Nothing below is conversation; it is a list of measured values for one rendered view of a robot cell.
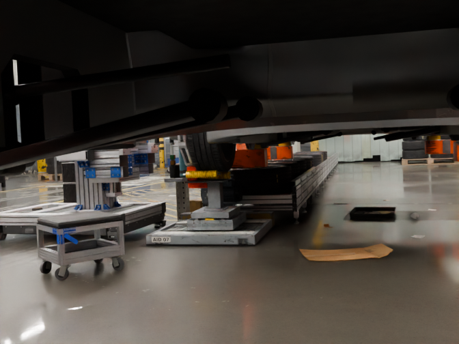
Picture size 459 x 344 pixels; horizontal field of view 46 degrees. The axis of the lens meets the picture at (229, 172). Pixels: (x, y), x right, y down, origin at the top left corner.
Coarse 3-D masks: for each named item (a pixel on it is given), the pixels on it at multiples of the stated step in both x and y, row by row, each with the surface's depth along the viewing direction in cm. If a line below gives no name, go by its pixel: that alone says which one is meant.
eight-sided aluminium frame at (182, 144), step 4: (180, 136) 402; (184, 136) 400; (180, 140) 402; (184, 140) 400; (180, 144) 401; (184, 144) 400; (180, 148) 403; (184, 148) 403; (188, 148) 405; (184, 152) 411; (188, 152) 406; (184, 156) 410; (188, 156) 409; (184, 160) 413; (188, 160) 416; (188, 164) 416; (192, 164) 416
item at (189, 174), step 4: (188, 172) 414; (192, 172) 414; (196, 172) 413; (200, 172) 412; (204, 172) 411; (208, 172) 410; (212, 172) 410; (216, 172) 409; (188, 176) 414; (192, 176) 413; (196, 176) 413; (200, 176) 412; (204, 176) 411; (208, 176) 411; (212, 176) 411; (216, 176) 410
